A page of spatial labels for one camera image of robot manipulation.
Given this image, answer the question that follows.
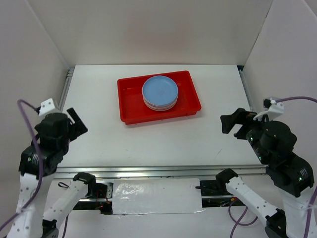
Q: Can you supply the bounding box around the red plastic bin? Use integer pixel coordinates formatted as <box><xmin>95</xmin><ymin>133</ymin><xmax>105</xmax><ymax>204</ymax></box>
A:
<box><xmin>117</xmin><ymin>70</ymin><xmax>202</xmax><ymax>125</ymax></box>

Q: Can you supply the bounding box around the purple plate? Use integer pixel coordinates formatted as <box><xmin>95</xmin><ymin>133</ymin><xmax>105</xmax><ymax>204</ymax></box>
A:
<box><xmin>146</xmin><ymin>104</ymin><xmax>175</xmax><ymax>112</ymax></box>

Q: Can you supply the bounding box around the white foil cover panel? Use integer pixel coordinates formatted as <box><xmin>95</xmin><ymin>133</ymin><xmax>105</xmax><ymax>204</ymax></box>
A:
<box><xmin>112</xmin><ymin>178</ymin><xmax>203</xmax><ymax>215</ymax></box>

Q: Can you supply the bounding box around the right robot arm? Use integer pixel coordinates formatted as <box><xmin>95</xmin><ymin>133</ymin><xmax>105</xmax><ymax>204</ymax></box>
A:
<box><xmin>215</xmin><ymin>108</ymin><xmax>317</xmax><ymax>238</ymax></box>

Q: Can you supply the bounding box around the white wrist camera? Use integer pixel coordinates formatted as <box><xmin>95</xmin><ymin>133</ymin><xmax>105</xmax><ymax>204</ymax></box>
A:
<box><xmin>36</xmin><ymin>98</ymin><xmax>60</xmax><ymax>117</ymax></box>
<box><xmin>253</xmin><ymin>97</ymin><xmax>284</xmax><ymax>122</ymax></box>

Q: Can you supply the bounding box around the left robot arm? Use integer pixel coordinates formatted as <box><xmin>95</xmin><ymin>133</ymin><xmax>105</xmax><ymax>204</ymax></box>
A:
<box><xmin>7</xmin><ymin>108</ymin><xmax>106</xmax><ymax>238</ymax></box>

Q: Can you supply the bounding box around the blue plate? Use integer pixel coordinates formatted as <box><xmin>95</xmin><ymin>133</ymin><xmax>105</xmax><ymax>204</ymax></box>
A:
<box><xmin>142</xmin><ymin>75</ymin><xmax>178</xmax><ymax>106</ymax></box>

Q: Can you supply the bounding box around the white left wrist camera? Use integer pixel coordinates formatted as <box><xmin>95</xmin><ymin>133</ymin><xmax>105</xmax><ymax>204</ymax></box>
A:
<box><xmin>36</xmin><ymin>98</ymin><xmax>60</xmax><ymax>117</ymax></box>

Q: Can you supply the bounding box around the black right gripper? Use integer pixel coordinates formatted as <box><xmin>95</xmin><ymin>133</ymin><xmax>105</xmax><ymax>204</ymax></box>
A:
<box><xmin>219</xmin><ymin>105</ymin><xmax>273</xmax><ymax>162</ymax></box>

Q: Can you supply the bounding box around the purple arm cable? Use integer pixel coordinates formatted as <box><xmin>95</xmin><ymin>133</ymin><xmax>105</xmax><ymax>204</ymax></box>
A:
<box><xmin>227</xmin><ymin>96</ymin><xmax>317</xmax><ymax>238</ymax></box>
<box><xmin>0</xmin><ymin>99</ymin><xmax>67</xmax><ymax>238</ymax></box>

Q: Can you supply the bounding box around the aluminium front rail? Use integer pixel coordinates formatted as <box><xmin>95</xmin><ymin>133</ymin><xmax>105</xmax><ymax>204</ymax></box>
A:
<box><xmin>55</xmin><ymin>165</ymin><xmax>265</xmax><ymax>180</ymax></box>

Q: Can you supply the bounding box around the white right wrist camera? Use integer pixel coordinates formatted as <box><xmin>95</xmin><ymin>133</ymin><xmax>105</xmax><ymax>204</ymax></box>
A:
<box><xmin>253</xmin><ymin>97</ymin><xmax>284</xmax><ymax>122</ymax></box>

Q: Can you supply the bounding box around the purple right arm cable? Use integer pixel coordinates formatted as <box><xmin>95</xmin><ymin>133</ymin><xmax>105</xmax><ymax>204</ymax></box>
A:
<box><xmin>227</xmin><ymin>96</ymin><xmax>317</xmax><ymax>238</ymax></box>

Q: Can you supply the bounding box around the cream white plate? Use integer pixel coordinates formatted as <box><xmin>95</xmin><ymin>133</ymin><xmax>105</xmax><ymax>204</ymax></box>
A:
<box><xmin>144</xmin><ymin>99</ymin><xmax>177</xmax><ymax>111</ymax></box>

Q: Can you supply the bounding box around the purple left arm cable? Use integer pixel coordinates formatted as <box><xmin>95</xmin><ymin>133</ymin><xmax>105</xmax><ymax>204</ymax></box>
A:
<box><xmin>0</xmin><ymin>99</ymin><xmax>67</xmax><ymax>238</ymax></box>

